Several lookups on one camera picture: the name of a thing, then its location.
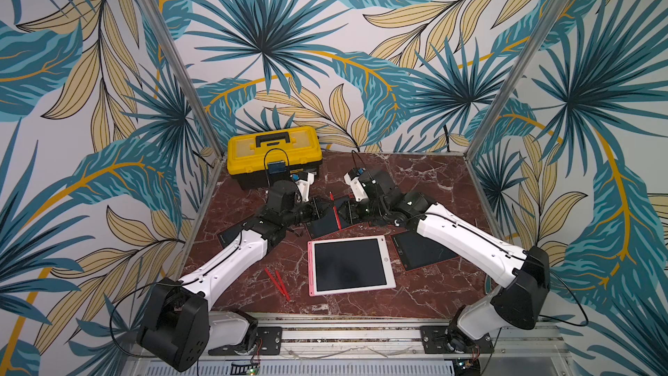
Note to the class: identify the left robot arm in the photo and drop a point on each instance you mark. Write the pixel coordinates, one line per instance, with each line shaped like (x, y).
(177, 327)

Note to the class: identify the red tablet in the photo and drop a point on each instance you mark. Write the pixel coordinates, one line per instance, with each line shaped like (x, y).
(417, 252)
(233, 235)
(327, 225)

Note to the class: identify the red tablet right front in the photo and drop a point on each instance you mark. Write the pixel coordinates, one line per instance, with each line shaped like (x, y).
(417, 252)

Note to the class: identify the red tablet far left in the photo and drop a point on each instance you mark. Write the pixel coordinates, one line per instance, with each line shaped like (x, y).
(233, 235)

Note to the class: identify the yellow black toolbox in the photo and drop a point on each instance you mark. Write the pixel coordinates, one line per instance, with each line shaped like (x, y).
(260, 159)

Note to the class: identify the red tablet centre back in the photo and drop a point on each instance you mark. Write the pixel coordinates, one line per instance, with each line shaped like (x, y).
(327, 225)

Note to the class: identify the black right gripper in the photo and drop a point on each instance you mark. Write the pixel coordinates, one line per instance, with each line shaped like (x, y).
(355, 209)

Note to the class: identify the red stylus beside pink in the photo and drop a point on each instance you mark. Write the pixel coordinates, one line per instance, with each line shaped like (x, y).
(272, 277)

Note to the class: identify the red stylus angled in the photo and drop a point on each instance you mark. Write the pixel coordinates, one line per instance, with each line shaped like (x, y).
(282, 286)

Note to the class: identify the large pink writing tablet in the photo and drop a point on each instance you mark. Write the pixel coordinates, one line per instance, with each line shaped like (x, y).
(348, 265)

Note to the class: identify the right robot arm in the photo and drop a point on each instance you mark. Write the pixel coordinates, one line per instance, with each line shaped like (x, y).
(522, 276)

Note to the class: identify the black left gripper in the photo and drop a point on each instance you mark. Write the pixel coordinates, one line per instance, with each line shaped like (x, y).
(317, 208)

